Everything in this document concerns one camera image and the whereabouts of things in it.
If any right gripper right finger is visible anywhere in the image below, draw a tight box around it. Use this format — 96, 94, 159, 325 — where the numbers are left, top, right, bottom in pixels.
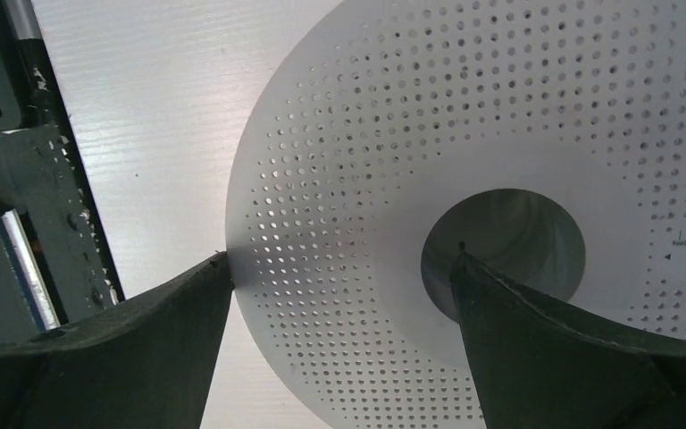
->
450, 249, 686, 428

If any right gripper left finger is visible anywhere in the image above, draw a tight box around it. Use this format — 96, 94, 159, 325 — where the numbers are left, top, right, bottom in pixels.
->
0, 252, 234, 428

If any white cable spool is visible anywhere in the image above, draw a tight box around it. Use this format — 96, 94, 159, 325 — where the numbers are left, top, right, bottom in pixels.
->
225, 1, 686, 428

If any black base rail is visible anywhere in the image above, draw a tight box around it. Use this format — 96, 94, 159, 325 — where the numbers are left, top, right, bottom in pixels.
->
0, 1, 124, 344

